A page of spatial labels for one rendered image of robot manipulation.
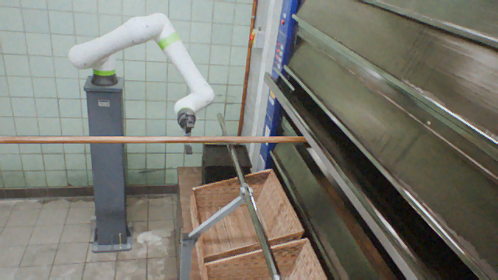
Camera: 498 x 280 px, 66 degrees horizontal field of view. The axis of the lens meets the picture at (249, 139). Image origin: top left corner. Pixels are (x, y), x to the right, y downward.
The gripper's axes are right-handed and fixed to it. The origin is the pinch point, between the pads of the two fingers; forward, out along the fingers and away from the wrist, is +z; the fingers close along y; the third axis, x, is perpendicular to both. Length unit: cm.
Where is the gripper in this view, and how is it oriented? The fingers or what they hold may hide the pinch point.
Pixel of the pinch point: (190, 139)
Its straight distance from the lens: 179.0
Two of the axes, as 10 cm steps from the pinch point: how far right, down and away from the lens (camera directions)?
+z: 2.1, 4.7, -8.5
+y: -1.2, 8.8, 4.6
